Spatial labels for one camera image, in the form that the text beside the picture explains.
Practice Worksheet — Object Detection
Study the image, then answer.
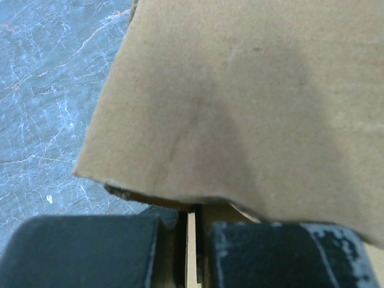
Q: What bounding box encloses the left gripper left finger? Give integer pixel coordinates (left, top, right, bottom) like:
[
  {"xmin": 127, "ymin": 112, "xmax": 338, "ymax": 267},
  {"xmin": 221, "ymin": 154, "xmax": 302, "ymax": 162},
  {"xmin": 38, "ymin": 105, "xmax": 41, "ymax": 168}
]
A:
[{"xmin": 1, "ymin": 206, "xmax": 188, "ymax": 287}]

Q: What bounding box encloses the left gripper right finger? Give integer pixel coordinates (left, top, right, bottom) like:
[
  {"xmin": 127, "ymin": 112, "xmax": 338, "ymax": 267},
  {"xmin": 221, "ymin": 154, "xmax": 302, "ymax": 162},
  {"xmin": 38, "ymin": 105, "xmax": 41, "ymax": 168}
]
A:
[{"xmin": 195, "ymin": 204, "xmax": 377, "ymax": 287}]

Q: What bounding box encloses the brown cardboard box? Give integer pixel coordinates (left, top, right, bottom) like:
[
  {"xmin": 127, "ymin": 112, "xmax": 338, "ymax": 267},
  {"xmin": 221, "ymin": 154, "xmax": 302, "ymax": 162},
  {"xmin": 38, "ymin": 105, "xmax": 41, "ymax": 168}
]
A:
[{"xmin": 74, "ymin": 1, "xmax": 383, "ymax": 247}]

